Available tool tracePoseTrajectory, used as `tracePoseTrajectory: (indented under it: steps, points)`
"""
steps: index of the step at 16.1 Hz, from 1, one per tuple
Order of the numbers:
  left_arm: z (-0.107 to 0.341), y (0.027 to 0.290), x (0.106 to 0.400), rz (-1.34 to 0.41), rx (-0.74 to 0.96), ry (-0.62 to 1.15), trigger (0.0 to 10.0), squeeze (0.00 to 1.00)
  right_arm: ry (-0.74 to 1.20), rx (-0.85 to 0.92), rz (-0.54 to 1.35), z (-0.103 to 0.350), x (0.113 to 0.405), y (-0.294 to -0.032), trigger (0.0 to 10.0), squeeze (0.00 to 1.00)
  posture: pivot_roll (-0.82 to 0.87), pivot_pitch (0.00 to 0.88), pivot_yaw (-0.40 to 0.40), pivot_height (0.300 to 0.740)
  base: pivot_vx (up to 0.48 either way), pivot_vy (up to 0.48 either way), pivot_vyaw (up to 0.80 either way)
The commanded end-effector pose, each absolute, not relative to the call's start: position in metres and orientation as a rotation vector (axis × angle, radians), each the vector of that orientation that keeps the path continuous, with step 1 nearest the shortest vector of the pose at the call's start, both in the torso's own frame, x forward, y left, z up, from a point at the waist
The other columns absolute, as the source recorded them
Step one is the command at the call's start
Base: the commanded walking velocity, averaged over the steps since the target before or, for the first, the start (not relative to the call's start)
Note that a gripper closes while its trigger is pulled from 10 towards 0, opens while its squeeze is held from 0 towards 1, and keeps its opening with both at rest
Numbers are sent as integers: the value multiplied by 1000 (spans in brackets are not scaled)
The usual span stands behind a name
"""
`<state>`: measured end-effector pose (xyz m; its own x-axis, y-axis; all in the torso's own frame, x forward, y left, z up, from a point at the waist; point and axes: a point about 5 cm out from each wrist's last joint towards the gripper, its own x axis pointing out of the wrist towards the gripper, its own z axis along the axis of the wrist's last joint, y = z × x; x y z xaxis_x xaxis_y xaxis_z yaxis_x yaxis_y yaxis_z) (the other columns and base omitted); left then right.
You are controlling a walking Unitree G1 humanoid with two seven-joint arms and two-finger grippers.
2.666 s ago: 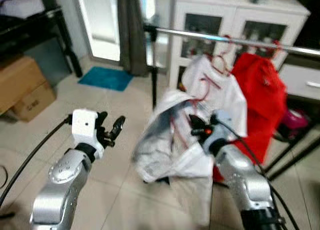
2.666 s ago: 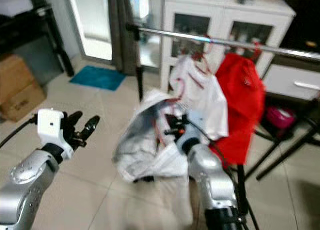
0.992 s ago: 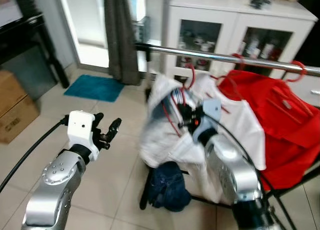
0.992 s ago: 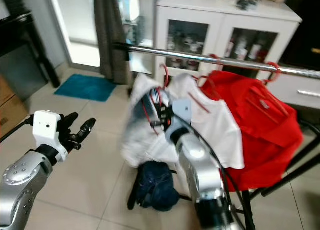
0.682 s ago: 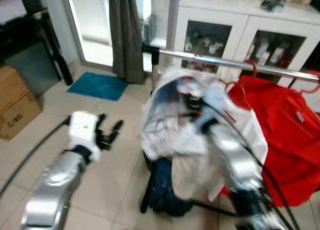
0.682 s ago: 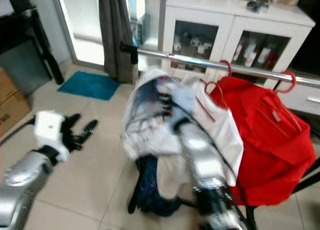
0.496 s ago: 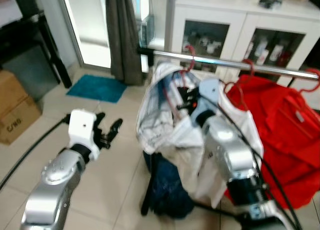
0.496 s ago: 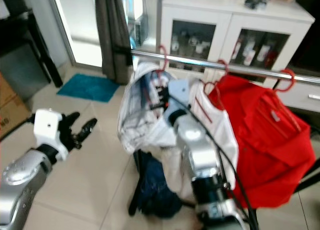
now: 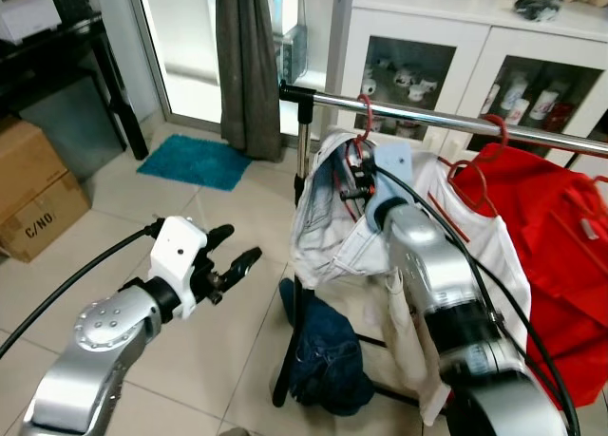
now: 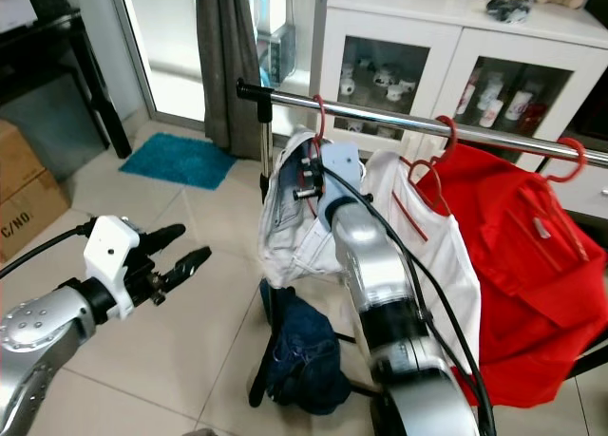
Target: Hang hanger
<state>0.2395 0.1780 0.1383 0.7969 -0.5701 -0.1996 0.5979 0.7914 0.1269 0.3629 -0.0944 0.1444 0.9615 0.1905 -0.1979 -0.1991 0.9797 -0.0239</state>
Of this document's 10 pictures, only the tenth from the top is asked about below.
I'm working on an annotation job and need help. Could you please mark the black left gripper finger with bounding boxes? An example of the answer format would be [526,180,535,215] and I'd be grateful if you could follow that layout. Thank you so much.
[160,247,213,289]
[142,223,187,256]

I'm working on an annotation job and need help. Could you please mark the white garment with black print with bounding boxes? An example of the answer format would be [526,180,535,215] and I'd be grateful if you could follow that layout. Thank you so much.
[256,130,376,290]

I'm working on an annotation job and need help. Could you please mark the teal shaggy floor mat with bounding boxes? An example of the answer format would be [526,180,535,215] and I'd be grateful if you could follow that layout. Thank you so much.
[119,132,237,192]

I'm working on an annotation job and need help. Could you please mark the metal clothes rack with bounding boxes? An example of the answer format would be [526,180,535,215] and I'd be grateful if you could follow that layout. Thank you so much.
[236,78,608,410]

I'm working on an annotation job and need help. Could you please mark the grey appliance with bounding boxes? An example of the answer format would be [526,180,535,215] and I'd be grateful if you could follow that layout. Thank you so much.
[252,0,295,85]

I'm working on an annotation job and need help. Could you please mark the grey curtain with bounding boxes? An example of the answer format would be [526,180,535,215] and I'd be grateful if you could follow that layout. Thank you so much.
[196,0,265,161]

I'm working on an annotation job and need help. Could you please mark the brown cardboard box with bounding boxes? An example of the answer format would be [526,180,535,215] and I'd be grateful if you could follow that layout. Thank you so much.
[0,121,48,263]

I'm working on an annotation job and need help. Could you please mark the dark blue jeans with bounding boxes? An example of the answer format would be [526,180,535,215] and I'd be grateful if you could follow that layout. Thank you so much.
[258,279,352,416]

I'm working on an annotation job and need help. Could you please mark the grey box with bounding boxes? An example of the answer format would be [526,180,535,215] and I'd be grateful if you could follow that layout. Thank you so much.
[2,70,105,180]

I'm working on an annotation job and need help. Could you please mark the white glass-door cabinet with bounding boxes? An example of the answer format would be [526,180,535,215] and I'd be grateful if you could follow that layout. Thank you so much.
[318,0,608,171]

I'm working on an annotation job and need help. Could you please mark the black desk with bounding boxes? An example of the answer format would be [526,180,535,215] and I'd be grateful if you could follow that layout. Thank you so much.
[0,13,129,161]

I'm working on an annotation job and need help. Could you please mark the red shirt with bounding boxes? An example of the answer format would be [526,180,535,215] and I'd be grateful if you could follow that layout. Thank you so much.
[413,142,608,410]

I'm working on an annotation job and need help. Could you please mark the dark crumpled cloth bundle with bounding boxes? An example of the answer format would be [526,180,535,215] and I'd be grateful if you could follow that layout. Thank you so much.
[484,0,533,25]

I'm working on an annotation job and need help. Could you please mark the white box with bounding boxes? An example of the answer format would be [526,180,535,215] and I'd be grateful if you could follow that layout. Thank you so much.
[0,0,28,33]

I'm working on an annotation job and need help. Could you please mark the white drawer unit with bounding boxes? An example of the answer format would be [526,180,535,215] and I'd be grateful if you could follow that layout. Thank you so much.
[553,156,608,220]

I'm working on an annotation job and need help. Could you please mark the black metal furniture legs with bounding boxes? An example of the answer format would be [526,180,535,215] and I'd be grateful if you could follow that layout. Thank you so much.
[570,346,608,380]

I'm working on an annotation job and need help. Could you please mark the pale right wrist camera mount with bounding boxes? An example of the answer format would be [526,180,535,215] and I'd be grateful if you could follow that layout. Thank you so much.
[318,142,364,226]

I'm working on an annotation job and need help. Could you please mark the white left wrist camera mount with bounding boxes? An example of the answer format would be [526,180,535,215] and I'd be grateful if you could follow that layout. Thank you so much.
[83,216,143,321]

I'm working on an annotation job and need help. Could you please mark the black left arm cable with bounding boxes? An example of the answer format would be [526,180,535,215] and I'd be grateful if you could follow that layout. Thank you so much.
[0,222,98,280]

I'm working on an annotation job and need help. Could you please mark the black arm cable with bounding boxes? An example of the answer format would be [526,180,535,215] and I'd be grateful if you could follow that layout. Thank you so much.
[323,165,500,436]
[0,222,98,280]

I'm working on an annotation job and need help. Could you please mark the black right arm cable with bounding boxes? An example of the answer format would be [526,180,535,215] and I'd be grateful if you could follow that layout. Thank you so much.
[323,165,500,436]

